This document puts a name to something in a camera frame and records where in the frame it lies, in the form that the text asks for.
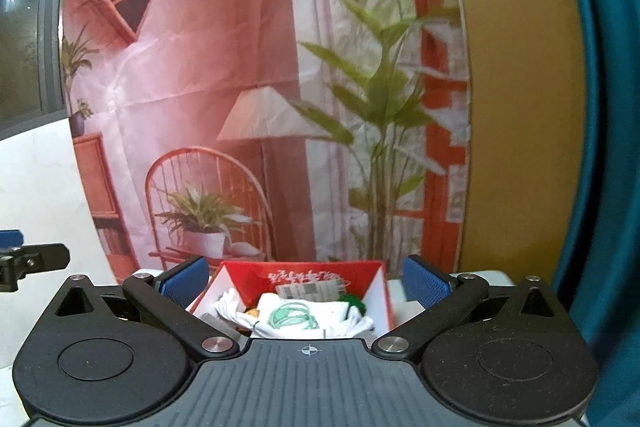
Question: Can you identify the white marbled panel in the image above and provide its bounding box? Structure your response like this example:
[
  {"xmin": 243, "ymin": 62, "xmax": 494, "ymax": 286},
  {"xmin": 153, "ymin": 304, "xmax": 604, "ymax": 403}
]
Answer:
[{"xmin": 0, "ymin": 117, "xmax": 121, "ymax": 288}]

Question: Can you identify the teal curtain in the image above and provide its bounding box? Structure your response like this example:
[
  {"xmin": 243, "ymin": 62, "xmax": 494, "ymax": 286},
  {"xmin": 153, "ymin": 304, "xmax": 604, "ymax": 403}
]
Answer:
[{"xmin": 547, "ymin": 0, "xmax": 640, "ymax": 427}]

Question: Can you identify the light wooden board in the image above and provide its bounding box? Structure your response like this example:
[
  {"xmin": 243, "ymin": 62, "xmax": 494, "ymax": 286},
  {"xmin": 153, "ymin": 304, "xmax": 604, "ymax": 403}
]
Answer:
[{"xmin": 440, "ymin": 0, "xmax": 588, "ymax": 278}]

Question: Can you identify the grey knitted cloth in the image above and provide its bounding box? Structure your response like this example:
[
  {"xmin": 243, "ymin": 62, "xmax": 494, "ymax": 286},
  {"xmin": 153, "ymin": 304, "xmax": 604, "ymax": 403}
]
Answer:
[{"xmin": 197, "ymin": 312, "xmax": 241, "ymax": 342}]

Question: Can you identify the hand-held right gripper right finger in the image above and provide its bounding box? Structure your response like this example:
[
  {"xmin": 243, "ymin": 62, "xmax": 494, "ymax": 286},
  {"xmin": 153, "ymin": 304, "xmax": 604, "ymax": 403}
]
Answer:
[{"xmin": 372, "ymin": 254, "xmax": 561, "ymax": 362}]

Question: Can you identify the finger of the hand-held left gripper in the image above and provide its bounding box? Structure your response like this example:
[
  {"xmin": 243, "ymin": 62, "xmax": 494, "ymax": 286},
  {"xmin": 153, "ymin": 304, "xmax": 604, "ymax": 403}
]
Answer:
[{"xmin": 0, "ymin": 229, "xmax": 71, "ymax": 293}]

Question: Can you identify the printed room scene wall poster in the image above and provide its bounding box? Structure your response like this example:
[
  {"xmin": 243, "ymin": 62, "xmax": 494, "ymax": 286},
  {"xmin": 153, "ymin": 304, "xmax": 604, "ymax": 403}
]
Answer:
[{"xmin": 59, "ymin": 0, "xmax": 471, "ymax": 285}]

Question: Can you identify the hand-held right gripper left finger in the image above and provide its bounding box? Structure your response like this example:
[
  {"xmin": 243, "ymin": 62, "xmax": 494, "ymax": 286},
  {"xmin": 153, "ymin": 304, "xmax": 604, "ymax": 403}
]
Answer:
[{"xmin": 51, "ymin": 255, "xmax": 240, "ymax": 363}]

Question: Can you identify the window with grey frame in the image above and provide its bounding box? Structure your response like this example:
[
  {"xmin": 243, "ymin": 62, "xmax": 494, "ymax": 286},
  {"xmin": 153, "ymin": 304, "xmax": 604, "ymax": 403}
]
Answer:
[{"xmin": 0, "ymin": 0, "xmax": 96, "ymax": 140}]

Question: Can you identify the white cloth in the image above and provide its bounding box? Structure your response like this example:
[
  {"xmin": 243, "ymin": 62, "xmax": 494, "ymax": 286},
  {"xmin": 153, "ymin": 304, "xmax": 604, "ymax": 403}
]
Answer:
[{"xmin": 214, "ymin": 288, "xmax": 261, "ymax": 330}]

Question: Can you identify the white cartoon print tablecloth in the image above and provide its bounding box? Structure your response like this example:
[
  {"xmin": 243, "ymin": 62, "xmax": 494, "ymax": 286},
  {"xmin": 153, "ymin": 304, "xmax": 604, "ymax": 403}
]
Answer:
[{"xmin": 0, "ymin": 268, "xmax": 518, "ymax": 427}]

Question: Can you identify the white pouch with green cord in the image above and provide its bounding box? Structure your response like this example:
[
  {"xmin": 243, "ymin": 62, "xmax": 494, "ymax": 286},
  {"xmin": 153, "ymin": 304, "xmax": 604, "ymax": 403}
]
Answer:
[{"xmin": 250, "ymin": 294, "xmax": 376, "ymax": 340}]

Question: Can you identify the red strawberry print cardboard box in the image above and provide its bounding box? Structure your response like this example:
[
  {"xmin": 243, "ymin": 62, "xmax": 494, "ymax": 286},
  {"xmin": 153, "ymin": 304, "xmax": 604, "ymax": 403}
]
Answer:
[{"xmin": 185, "ymin": 259, "xmax": 396, "ymax": 340}]

